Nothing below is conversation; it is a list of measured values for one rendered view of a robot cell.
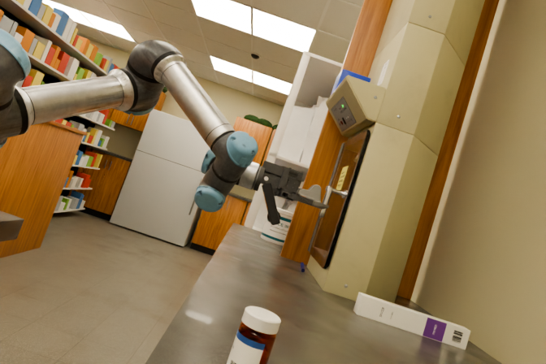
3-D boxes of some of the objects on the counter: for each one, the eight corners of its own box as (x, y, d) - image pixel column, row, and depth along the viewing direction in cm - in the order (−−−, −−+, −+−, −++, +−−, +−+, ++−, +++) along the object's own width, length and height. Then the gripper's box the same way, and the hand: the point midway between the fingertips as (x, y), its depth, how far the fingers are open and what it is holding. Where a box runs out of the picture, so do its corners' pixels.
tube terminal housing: (374, 289, 136) (438, 82, 143) (413, 320, 104) (491, 50, 111) (306, 266, 136) (373, 59, 143) (322, 290, 103) (408, 21, 110)
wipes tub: (286, 244, 185) (296, 213, 186) (288, 248, 172) (299, 215, 173) (259, 235, 185) (270, 205, 186) (260, 239, 172) (270, 205, 173)
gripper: (263, 158, 106) (339, 184, 106) (262, 162, 116) (331, 184, 116) (253, 189, 105) (329, 215, 105) (253, 189, 115) (322, 213, 115)
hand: (322, 207), depth 111 cm, fingers closed, pressing on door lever
